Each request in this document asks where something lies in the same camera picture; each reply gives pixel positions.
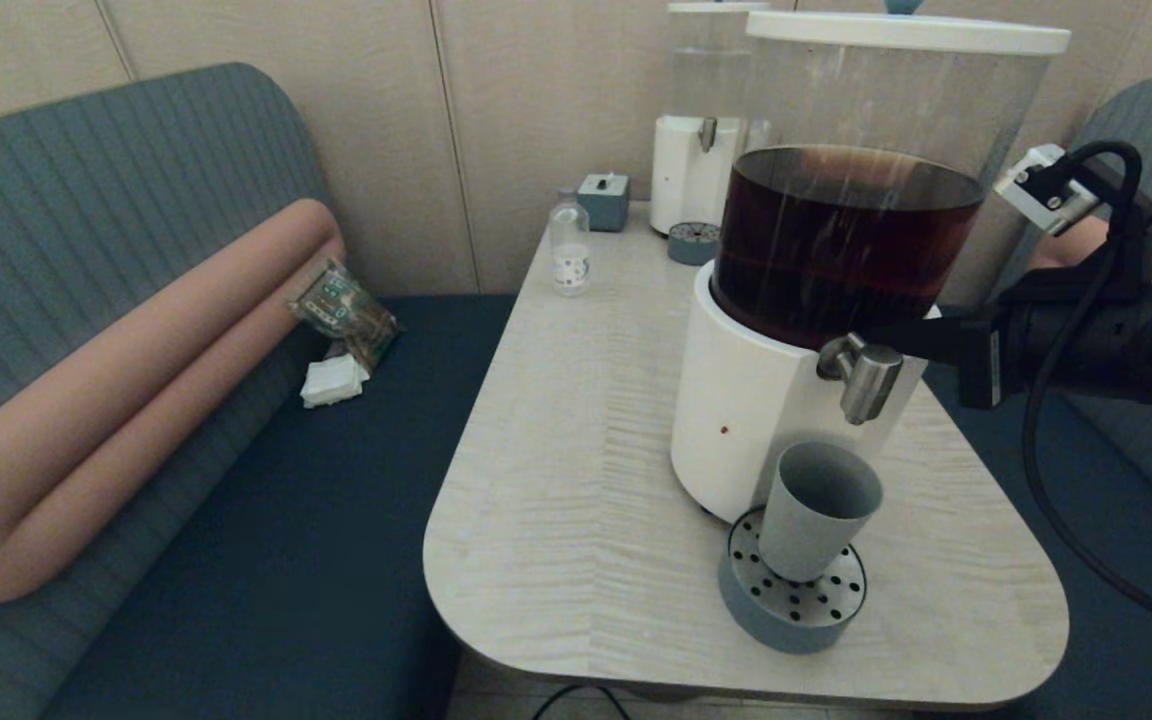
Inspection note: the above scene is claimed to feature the grey-blue plastic cup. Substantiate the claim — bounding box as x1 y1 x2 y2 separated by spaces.
758 442 884 584

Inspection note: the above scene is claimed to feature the large tea drink dispenser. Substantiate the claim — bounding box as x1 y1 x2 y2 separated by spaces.
671 10 1072 526

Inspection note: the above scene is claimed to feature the small blue drip tray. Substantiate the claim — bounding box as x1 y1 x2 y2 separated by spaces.
667 221 721 266

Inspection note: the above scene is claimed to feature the small water drink dispenser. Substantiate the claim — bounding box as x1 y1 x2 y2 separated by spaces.
650 2 771 238

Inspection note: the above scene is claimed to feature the large white dispenser lid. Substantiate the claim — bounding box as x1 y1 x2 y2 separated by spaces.
744 0 1072 56

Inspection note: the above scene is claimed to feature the large blue drip tray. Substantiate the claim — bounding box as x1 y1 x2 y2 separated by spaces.
717 505 867 655

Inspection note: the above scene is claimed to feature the small blue tissue box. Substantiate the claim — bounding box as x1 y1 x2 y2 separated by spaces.
576 172 630 232

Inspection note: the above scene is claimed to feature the clear plastic bottle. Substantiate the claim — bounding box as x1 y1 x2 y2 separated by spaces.
548 189 591 296

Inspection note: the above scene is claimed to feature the green snack packet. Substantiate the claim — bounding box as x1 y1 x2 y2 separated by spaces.
289 259 403 376

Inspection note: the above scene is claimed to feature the white folded napkin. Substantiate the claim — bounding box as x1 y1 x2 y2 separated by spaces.
300 354 371 410

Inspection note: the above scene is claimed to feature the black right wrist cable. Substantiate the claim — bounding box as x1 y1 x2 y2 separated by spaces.
1024 140 1152 633

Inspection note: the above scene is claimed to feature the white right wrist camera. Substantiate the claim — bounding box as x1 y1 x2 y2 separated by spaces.
994 143 1102 238

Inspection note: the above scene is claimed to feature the black floor cable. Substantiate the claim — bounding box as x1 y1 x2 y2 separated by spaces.
533 684 630 720

